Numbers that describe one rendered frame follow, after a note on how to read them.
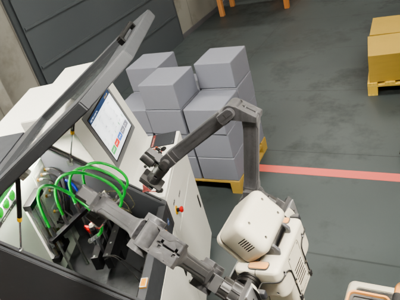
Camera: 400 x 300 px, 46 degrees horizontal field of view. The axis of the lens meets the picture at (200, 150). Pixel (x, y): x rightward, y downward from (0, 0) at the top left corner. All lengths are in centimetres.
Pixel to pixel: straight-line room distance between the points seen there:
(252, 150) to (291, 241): 36
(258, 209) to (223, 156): 223
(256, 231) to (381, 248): 189
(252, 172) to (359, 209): 196
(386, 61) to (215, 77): 187
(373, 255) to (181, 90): 185
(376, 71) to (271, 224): 358
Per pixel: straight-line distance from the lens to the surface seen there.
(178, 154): 186
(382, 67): 502
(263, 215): 161
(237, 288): 157
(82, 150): 242
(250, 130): 170
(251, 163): 176
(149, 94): 380
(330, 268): 325
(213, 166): 392
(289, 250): 165
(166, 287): 234
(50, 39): 584
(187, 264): 135
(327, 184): 392
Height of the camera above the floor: 238
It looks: 30 degrees down
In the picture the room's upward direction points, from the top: 16 degrees counter-clockwise
